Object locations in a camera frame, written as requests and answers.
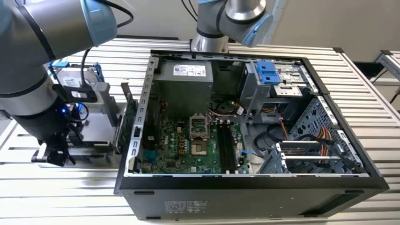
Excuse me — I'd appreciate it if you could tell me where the metal disk bay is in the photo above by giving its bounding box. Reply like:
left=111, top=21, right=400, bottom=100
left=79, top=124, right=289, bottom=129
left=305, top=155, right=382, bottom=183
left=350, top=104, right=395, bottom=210
left=259, top=140, right=343, bottom=174

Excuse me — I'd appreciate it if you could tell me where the green motherboard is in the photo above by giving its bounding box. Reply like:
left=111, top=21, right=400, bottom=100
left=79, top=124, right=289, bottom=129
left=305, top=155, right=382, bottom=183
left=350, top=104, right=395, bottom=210
left=141, top=116, right=251, bottom=174

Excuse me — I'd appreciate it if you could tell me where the hard disk in blue carrier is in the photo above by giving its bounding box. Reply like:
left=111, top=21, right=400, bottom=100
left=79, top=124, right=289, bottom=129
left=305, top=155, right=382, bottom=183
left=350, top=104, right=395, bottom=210
left=47, top=60, right=106, bottom=104

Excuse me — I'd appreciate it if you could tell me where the grey plastic parts rack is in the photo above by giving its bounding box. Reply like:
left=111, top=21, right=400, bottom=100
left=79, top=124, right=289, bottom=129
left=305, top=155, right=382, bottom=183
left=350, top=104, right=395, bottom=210
left=38, top=82, right=126, bottom=169

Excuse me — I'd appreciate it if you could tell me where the thin wire locking lever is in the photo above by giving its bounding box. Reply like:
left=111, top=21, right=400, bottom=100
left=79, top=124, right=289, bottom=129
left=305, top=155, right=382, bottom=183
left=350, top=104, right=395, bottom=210
left=206, top=116, right=219, bottom=139

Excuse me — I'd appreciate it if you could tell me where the metal drive cage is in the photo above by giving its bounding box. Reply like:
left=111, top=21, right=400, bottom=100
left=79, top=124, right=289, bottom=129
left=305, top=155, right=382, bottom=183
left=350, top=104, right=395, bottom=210
left=241, top=60, right=315, bottom=122

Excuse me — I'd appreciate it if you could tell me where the blue drive bay latch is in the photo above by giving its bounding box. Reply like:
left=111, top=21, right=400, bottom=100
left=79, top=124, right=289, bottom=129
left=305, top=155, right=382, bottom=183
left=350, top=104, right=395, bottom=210
left=255, top=60, right=281, bottom=85

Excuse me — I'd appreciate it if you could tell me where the black open PC case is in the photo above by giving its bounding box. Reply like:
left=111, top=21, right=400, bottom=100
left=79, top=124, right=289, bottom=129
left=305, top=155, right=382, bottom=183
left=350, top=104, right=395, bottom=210
left=113, top=48, right=391, bottom=221

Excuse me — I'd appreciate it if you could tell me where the graphics card with black cooler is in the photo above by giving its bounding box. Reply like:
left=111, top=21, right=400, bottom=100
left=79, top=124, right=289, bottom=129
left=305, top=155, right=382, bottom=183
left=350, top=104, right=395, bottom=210
left=114, top=82, right=141, bottom=154

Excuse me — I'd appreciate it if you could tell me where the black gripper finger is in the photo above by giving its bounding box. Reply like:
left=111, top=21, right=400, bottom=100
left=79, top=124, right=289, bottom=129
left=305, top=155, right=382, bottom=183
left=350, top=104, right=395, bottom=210
left=42, top=131, right=78, bottom=167

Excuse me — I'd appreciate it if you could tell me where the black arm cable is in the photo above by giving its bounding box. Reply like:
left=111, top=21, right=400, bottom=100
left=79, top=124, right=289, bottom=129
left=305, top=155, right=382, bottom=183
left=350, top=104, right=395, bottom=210
left=81, top=0, right=135, bottom=87

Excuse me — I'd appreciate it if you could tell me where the teal board connector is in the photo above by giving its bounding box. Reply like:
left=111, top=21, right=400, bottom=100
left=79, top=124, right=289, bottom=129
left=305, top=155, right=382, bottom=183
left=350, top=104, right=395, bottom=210
left=143, top=150, right=158, bottom=163

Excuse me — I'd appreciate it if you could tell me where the RAM slot with white clips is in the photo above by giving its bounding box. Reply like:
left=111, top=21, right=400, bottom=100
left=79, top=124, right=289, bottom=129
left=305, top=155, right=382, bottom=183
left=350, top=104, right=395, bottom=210
left=221, top=119, right=233, bottom=174
left=229, top=119, right=241, bottom=174

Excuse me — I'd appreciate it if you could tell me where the metal socket cover frame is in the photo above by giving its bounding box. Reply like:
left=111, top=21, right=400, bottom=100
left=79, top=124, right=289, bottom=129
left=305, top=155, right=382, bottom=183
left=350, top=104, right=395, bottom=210
left=190, top=114, right=210, bottom=139

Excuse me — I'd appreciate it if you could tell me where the yellow black power wire bundle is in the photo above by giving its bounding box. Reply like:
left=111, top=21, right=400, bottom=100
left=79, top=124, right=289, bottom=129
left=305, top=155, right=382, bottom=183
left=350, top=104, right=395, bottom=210
left=209, top=98, right=246, bottom=117

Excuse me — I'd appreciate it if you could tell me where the small metal slat table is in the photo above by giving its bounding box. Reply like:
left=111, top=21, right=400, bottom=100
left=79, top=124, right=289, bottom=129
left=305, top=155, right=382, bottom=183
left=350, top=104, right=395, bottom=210
left=371, top=49, right=400, bottom=104

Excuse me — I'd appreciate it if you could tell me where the grey power supply unit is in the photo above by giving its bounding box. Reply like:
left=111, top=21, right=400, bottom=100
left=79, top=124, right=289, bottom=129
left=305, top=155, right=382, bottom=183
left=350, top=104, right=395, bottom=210
left=153, top=60, right=215, bottom=119

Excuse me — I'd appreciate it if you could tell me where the thin orange wire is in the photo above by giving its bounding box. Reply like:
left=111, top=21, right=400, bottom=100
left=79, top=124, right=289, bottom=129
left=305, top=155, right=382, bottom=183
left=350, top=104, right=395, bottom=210
left=281, top=117, right=291, bottom=141

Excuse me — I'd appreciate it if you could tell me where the orange yellow red wire ribbon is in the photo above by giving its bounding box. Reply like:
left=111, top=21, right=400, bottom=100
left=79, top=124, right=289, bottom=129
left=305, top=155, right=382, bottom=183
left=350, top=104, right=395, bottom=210
left=314, top=127, right=333, bottom=158

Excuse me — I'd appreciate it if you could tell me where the CPU socket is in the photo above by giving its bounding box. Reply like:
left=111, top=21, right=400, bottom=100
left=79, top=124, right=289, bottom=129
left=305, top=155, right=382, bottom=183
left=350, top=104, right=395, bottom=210
left=190, top=139, right=210, bottom=157

